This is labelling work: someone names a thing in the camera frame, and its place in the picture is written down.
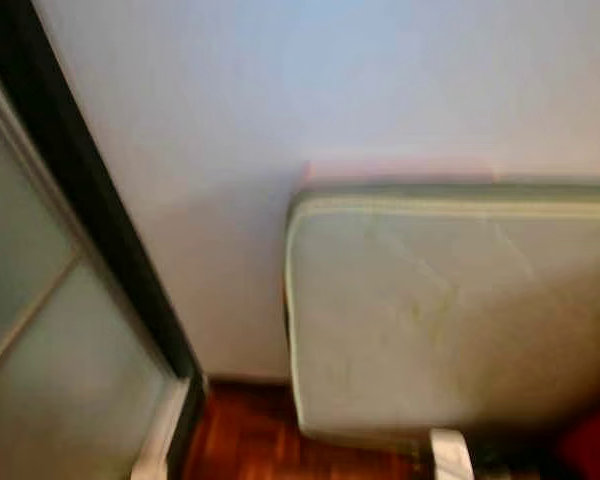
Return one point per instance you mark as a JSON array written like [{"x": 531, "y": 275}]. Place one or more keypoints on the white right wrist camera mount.
[{"x": 451, "y": 455}]

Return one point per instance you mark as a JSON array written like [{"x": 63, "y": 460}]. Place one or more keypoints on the pale green quilted mattress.
[{"x": 430, "y": 320}]

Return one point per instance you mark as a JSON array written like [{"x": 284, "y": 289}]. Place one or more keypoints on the frosted glass door black frame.
[{"x": 40, "y": 350}]

